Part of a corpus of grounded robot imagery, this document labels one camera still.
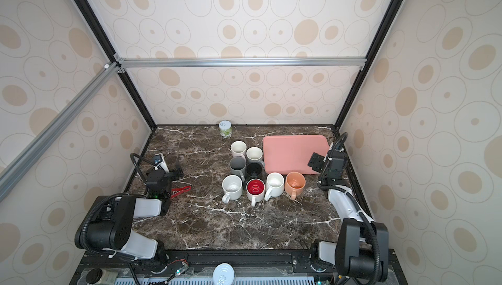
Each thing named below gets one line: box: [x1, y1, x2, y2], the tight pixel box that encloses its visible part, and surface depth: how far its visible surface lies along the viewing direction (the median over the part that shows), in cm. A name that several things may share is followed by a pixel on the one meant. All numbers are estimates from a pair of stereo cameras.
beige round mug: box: [221, 174, 244, 204], surface depth 89 cm
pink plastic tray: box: [262, 134, 330, 175], surface depth 116 cm
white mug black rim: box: [246, 177, 266, 207], surface depth 89 cm
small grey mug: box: [245, 146, 264, 163], surface depth 99 cm
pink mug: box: [230, 139, 248, 159], surface depth 100 cm
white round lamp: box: [211, 262, 236, 285], surface depth 68 cm
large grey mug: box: [228, 156, 248, 182], surface depth 91 cm
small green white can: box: [218, 119, 233, 139], surface depth 116 cm
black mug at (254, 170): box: [245, 162, 264, 180], surface depth 96 cm
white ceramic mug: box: [264, 171, 285, 202], surface depth 89 cm
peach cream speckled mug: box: [284, 171, 307, 201], surface depth 90 cm
